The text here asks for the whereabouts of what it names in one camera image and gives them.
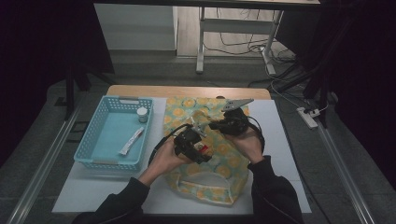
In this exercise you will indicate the person's right hand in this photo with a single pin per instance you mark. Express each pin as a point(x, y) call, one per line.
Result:
point(247, 146)

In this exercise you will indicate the black metal stand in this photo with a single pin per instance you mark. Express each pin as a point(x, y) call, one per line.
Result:
point(69, 93)
point(320, 87)

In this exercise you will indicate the white-framed desk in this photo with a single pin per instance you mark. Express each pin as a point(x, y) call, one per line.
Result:
point(233, 25)

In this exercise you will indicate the white table mat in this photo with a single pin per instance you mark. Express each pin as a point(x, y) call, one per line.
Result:
point(274, 149)

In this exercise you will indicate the white cabinet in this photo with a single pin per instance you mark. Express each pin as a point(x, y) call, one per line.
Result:
point(137, 28)

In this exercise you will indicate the aluminium rail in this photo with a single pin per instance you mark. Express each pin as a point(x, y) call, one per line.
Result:
point(342, 174)
point(43, 165)

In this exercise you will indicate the yellow floral tote bag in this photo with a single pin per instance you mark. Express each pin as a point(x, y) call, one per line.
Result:
point(224, 174)

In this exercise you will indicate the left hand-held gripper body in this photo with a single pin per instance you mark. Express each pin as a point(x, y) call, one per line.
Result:
point(186, 143)

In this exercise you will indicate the person's left hand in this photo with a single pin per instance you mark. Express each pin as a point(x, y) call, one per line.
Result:
point(163, 160)

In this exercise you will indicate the small white-lidded jar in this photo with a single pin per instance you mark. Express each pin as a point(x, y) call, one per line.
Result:
point(142, 114)

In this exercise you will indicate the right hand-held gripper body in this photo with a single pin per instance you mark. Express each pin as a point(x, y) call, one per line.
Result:
point(235, 121)

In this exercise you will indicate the white tube red print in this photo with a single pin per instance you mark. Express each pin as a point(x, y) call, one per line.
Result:
point(132, 141)

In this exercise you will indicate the light blue plastic basket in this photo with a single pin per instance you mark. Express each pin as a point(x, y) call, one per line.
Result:
point(112, 137)

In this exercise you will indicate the white power strip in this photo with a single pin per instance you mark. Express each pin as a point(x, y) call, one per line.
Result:
point(307, 117)

